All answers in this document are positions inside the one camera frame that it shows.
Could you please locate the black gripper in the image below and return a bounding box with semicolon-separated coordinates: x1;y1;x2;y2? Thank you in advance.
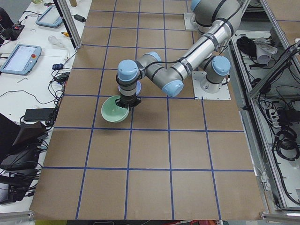
115;96;142;107

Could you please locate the green bowl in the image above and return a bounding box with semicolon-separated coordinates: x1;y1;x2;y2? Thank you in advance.
101;95;129;123

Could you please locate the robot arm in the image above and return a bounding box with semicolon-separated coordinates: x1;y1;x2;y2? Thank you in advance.
115;0;243;108

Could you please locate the blue bowl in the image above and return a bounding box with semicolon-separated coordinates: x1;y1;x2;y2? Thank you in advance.
118;80;142;97

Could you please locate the clear light bulb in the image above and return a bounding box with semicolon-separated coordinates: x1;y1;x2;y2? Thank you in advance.
48;36;65;48

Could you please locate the black power adapter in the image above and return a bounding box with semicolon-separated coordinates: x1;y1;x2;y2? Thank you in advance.
73;14;86;23

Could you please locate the far teach pendant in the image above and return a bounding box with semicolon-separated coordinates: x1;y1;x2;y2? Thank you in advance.
36;6;63;28

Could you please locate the teach pendant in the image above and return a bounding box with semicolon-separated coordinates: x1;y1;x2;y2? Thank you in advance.
0;44;42;75
36;6;63;28

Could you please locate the near teach pendant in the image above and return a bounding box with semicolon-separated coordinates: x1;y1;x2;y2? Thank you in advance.
0;44;42;75

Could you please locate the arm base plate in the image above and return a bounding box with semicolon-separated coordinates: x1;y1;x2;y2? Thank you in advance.
192;71;231;100
183;13;198;31

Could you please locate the aluminium frame post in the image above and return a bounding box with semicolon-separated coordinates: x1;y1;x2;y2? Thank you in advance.
53;0;82;49

